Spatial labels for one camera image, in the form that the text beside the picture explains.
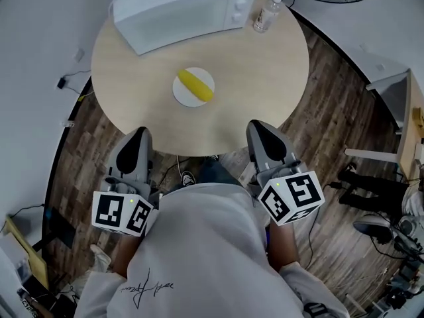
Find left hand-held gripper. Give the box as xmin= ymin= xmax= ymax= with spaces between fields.
xmin=91 ymin=127 xmax=160 ymax=237

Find person's left forearm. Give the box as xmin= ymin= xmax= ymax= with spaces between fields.
xmin=114 ymin=233 xmax=144 ymax=278

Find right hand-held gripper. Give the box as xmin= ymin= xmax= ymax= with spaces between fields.
xmin=245 ymin=120 xmax=325 ymax=227

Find person's white shirt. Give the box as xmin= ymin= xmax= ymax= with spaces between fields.
xmin=74 ymin=182 xmax=350 ymax=318

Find black flat panel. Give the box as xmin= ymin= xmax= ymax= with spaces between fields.
xmin=42 ymin=210 xmax=76 ymax=251

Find grey black equipment case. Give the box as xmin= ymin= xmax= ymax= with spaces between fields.
xmin=352 ymin=213 xmax=424 ymax=254

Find yellow banana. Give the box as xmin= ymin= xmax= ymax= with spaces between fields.
xmin=177 ymin=70 xmax=215 ymax=102

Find white microwave oven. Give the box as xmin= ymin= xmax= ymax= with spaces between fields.
xmin=112 ymin=0 xmax=258 ymax=56

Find light wooden shelf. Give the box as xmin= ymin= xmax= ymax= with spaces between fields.
xmin=5 ymin=215 xmax=49 ymax=290

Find labelled clear water bottle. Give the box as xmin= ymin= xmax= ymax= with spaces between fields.
xmin=253 ymin=0 xmax=283 ymax=34

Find white round plate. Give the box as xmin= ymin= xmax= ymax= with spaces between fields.
xmin=172 ymin=66 xmax=215 ymax=108

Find person's right forearm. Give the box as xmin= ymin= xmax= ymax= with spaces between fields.
xmin=267 ymin=222 xmax=301 ymax=273

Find white framed wooden desk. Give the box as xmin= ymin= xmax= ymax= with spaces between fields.
xmin=344 ymin=68 xmax=424 ymax=182

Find person's grey trousers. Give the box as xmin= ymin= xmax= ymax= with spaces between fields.
xmin=197 ymin=157 xmax=244 ymax=188

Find black buckle strap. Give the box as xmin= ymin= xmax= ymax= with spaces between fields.
xmin=303 ymin=301 xmax=329 ymax=318

